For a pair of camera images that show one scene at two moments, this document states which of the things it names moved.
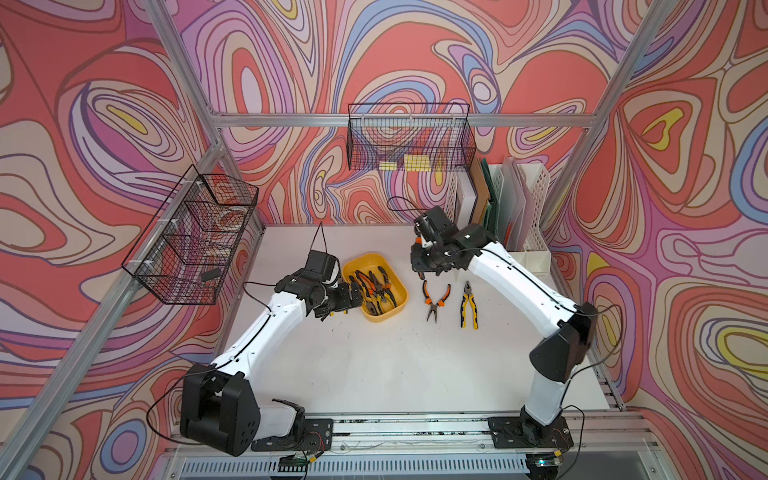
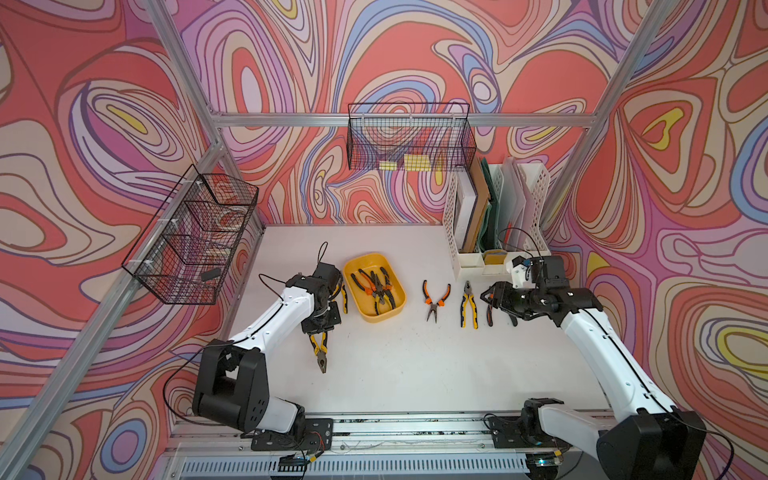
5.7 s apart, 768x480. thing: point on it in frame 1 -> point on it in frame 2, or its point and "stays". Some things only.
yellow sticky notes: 412,163 stays
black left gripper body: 337,299 -> 322,320
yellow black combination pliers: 468,297 stays
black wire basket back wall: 383,137 stays
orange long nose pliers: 428,300 stays
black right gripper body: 426,258 -> 522,302
